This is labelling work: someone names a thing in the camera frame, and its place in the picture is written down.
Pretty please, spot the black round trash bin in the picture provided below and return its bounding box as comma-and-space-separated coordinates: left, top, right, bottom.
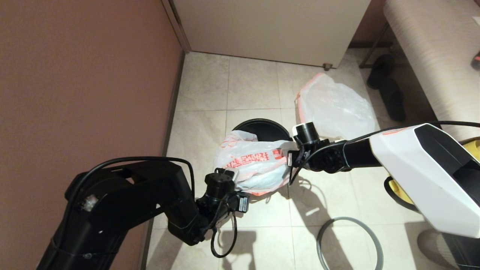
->
232, 118, 292, 142

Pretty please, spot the white red-printed plastic bag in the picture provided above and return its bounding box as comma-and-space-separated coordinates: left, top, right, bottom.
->
214, 130, 299, 196

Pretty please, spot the translucent bag with red drawstring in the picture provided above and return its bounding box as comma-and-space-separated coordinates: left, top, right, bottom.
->
295, 73, 379, 141

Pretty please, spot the grey bin retaining ring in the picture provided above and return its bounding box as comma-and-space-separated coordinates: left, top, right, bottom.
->
316, 216, 384, 270

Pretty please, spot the yellow fabric bag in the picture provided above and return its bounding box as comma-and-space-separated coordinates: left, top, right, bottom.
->
388, 137, 480, 210

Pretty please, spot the thin metal table leg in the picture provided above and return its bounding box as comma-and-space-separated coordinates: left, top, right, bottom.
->
359, 23, 389, 70

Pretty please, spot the white cabinet door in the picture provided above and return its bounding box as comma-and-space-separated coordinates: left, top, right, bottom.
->
171, 0, 372, 69

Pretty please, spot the ribbed cream vase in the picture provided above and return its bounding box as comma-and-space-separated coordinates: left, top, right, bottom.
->
417, 228, 452, 265

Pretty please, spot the beige woodgrain table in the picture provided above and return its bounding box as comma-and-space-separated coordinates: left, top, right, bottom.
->
383, 0, 480, 142

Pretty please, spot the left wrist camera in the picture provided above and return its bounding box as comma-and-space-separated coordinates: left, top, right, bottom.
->
216, 168, 240, 183

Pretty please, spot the black looped gripper cable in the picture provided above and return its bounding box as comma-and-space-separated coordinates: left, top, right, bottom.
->
210, 209, 238, 259

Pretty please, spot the black curved arm cable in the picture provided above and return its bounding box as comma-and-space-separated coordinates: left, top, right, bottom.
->
384, 176, 419, 212

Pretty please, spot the long black left arm cable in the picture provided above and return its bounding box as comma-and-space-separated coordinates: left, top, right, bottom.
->
64, 156, 195, 240

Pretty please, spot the grey door frame strip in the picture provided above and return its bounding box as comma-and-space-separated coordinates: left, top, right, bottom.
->
161, 0, 192, 54

